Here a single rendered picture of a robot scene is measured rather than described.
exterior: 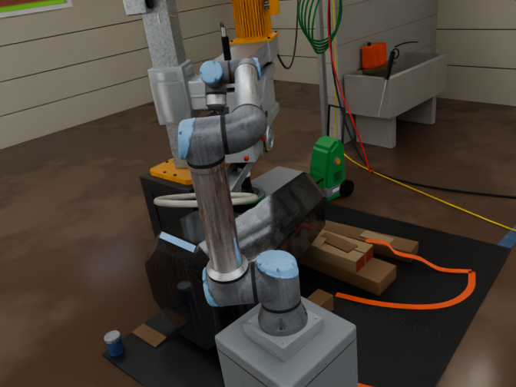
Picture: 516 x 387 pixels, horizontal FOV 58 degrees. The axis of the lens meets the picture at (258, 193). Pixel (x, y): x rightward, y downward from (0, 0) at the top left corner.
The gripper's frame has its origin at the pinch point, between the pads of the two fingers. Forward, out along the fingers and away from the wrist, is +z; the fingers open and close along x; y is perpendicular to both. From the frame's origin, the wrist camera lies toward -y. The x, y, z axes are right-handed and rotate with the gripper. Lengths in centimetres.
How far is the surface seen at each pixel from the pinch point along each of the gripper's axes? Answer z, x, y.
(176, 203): 20.7, 2.8, -15.8
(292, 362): 75, -45, 18
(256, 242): 51, 64, 35
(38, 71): -149, 629, -166
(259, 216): 38, 75, 40
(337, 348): 73, -43, 36
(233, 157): 1, 68, 24
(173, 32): -85, 131, -1
